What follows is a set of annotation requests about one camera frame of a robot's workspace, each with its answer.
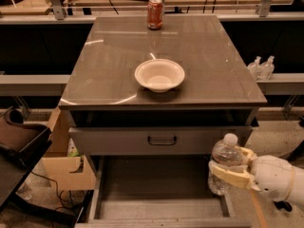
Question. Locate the clear plastic water bottle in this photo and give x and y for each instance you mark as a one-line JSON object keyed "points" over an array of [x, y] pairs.
{"points": [[228, 153]]}

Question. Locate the cardboard box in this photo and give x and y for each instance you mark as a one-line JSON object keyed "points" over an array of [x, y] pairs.
{"points": [[62, 162]]}

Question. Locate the right clear sanitizer bottle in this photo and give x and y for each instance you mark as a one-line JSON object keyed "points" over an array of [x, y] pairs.
{"points": [[266, 69]]}

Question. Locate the grey drawer cabinet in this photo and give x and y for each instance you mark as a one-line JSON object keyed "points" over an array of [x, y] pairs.
{"points": [[172, 91]]}

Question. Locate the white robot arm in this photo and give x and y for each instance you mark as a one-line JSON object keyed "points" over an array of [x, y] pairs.
{"points": [[299, 186]]}

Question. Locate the black drawer handle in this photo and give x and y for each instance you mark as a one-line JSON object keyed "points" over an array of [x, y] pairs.
{"points": [[167, 141]]}

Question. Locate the red soda can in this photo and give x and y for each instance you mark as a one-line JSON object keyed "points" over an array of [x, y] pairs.
{"points": [[154, 14]]}

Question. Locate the black tripod leg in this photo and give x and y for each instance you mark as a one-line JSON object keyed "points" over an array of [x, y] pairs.
{"points": [[283, 205]]}

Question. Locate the closed top grey drawer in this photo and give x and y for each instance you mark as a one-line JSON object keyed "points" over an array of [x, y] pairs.
{"points": [[115, 141]]}

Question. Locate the left clear sanitizer bottle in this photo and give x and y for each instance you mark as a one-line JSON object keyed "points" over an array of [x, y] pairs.
{"points": [[254, 67]]}

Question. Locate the dark brown chair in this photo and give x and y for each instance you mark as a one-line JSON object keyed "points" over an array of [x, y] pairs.
{"points": [[22, 145]]}

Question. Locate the clear sanitizer bottle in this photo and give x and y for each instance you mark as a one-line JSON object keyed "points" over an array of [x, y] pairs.
{"points": [[254, 67], [266, 69]]}

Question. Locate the open middle grey drawer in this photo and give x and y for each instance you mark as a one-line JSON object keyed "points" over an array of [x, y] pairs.
{"points": [[157, 192]]}

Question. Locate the white paper bowl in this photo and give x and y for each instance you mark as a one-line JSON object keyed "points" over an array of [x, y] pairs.
{"points": [[159, 75]]}

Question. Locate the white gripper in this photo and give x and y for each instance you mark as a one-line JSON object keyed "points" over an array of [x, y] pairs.
{"points": [[273, 179]]}

